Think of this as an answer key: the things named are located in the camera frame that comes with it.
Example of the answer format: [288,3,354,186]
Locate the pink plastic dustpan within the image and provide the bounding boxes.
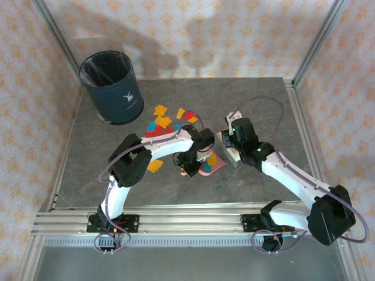
[180,150,227,177]

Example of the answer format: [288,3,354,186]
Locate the dark blue waste bin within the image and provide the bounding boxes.
[79,50,145,126]

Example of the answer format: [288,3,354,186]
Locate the clear plastic bin liner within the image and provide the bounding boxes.
[79,50,133,88]

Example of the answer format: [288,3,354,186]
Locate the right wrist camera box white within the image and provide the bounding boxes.
[224,111,243,126]

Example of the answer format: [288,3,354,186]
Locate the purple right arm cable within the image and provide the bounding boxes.
[231,96,370,255]

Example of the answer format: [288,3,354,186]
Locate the long aluminium table rail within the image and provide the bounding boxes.
[31,204,352,236]

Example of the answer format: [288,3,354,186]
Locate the aluminium table side rail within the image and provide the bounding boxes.
[282,77,336,212]
[48,87,85,212]

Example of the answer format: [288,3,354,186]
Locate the grey slotted cable duct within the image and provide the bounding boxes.
[43,237,338,247]

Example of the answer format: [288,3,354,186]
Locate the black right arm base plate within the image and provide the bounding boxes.
[240,214,266,234]

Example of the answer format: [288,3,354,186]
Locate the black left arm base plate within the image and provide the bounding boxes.
[86,214,140,234]

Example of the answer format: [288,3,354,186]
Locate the aluminium frame post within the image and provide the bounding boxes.
[292,0,352,87]
[30,0,81,80]

